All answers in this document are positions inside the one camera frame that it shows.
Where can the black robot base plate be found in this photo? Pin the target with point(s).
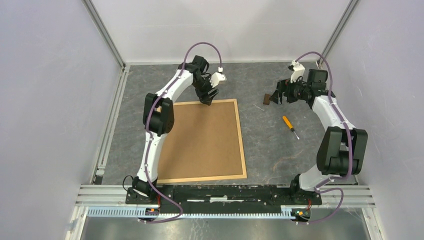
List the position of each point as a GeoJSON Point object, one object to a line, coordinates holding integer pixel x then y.
{"type": "Point", "coordinates": [226, 199]}

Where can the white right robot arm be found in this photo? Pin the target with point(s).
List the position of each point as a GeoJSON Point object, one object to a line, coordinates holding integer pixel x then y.
{"type": "Point", "coordinates": [342, 149]}

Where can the brown block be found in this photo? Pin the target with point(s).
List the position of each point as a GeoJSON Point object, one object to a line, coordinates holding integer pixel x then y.
{"type": "Point", "coordinates": [266, 99]}

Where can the wooden picture frame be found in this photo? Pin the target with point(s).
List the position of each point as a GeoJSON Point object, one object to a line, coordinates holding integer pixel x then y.
{"type": "Point", "coordinates": [205, 144]}

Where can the grey slotted cable duct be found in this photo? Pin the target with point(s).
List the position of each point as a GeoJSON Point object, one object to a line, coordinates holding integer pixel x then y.
{"type": "Point", "coordinates": [145, 213]}

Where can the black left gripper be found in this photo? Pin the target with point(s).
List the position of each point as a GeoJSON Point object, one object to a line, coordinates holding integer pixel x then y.
{"type": "Point", "coordinates": [204, 97]}

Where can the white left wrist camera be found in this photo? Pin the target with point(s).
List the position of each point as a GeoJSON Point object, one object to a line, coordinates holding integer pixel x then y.
{"type": "Point", "coordinates": [217, 78]}

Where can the yellow handled screwdriver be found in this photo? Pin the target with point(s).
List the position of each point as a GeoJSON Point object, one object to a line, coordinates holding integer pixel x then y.
{"type": "Point", "coordinates": [290, 126]}

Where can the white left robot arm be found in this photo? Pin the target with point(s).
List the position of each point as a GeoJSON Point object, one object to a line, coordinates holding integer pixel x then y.
{"type": "Point", "coordinates": [159, 119]}

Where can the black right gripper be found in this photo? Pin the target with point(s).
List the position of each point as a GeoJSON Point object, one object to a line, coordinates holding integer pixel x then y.
{"type": "Point", "coordinates": [285, 86]}

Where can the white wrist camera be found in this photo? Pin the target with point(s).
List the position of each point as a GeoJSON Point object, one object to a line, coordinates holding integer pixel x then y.
{"type": "Point", "coordinates": [217, 78]}
{"type": "Point", "coordinates": [297, 70]}

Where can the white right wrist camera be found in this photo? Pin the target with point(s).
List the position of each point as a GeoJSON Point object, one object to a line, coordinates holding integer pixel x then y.
{"type": "Point", "coordinates": [297, 70]}

